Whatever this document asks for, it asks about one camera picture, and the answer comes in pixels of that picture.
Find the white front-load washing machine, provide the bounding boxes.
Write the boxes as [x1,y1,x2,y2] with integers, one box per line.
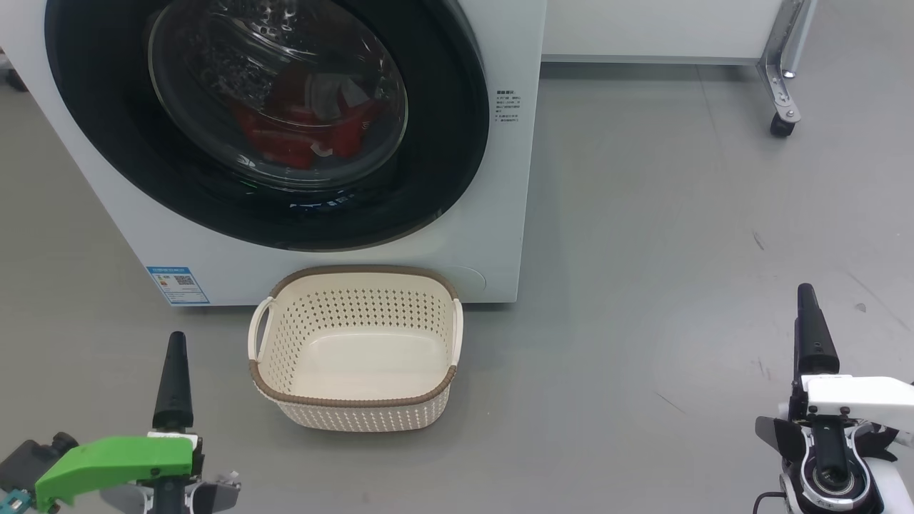
[0,0,547,306]

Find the blue energy label sticker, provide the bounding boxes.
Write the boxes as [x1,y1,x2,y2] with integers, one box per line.
[146,266,211,306]

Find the white text notice sticker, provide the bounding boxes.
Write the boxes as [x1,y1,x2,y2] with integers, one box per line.
[496,89,522,126]

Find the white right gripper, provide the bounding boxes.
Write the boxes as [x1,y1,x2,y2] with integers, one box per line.
[755,283,914,514]

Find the grey stand leg with caster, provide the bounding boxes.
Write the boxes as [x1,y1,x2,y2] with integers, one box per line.
[0,46,29,94]

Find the white mobile partition panel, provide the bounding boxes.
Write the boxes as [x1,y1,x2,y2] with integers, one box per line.
[541,0,786,66]

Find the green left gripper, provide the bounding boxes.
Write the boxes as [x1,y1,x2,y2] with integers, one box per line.
[34,332,241,514]

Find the cream perforated basket brown rim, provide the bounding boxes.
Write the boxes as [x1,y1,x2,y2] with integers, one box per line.
[248,266,465,433]

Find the black round glass washer door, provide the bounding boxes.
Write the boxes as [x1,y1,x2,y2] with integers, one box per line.
[44,0,491,252]

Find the silver metal frame leg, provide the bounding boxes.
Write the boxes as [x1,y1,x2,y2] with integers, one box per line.
[757,0,818,122]

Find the stainless steel washing machine drum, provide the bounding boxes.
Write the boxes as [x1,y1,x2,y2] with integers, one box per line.
[149,0,409,190]

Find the red shorts white stripe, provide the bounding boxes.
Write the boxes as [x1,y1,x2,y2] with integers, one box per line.
[234,68,318,170]

